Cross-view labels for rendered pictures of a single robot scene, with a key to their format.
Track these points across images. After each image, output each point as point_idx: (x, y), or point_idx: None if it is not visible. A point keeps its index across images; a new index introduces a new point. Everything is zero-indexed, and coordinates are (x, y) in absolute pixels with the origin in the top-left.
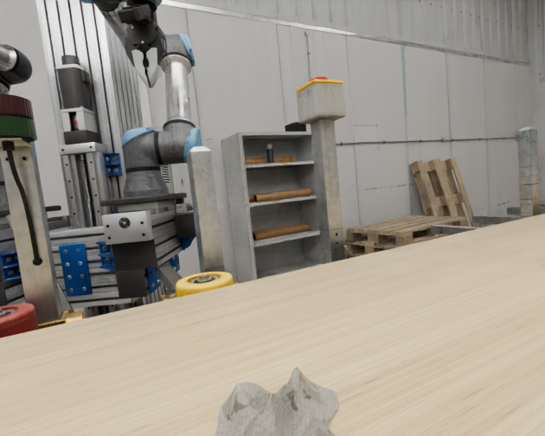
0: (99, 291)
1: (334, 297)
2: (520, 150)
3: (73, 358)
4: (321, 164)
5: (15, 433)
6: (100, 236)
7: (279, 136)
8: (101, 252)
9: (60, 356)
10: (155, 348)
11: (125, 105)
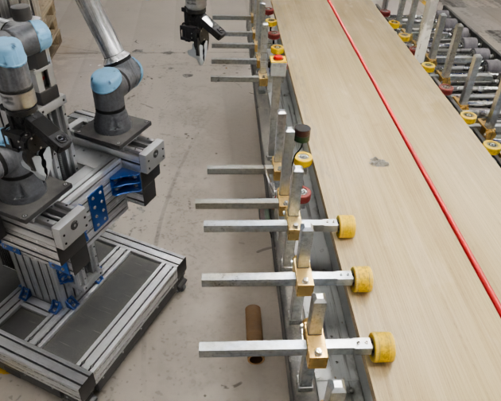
0: (111, 214)
1: (338, 145)
2: (262, 35)
3: (343, 177)
4: (278, 93)
5: (366, 181)
6: (110, 173)
7: None
8: (112, 184)
9: (341, 179)
10: (347, 169)
11: None
